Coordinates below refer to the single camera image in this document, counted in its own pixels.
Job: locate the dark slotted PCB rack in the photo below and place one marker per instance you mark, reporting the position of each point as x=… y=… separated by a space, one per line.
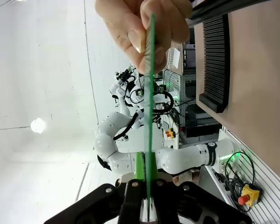
x=214 y=58

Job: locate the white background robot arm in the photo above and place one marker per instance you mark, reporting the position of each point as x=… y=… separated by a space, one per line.
x=165 y=98
x=121 y=93

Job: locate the yellow red emergency stop button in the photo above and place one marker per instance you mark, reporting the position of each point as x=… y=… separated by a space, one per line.
x=250 y=194

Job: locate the person's bare hand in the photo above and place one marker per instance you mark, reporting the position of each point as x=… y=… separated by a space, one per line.
x=123 y=21

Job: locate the green-tipped right gripper left finger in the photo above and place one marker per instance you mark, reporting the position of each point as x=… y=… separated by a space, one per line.
x=130 y=200

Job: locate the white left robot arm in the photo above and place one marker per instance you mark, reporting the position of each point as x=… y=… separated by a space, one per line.
x=121 y=161

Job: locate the small yellow emergency stop box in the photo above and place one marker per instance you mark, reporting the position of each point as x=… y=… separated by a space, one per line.
x=170 y=133

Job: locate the round ceiling lamp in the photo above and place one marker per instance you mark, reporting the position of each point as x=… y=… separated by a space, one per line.
x=38 y=125

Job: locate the green perforated PCB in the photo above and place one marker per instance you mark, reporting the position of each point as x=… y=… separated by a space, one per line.
x=150 y=116

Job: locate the green-tipped right gripper right finger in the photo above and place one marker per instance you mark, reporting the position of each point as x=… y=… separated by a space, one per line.
x=167 y=200

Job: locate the grey metal equipment rack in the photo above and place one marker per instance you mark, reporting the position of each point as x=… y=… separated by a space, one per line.
x=186 y=93

